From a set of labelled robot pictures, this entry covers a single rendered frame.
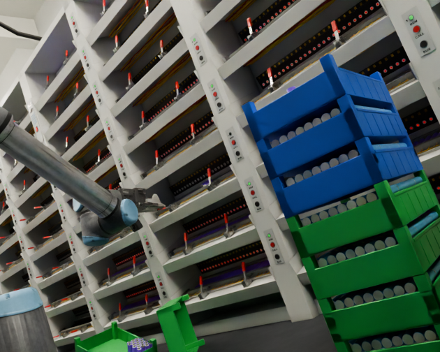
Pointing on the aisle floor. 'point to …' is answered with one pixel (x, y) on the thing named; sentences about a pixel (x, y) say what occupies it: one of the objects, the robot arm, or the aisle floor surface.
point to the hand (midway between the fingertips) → (160, 208)
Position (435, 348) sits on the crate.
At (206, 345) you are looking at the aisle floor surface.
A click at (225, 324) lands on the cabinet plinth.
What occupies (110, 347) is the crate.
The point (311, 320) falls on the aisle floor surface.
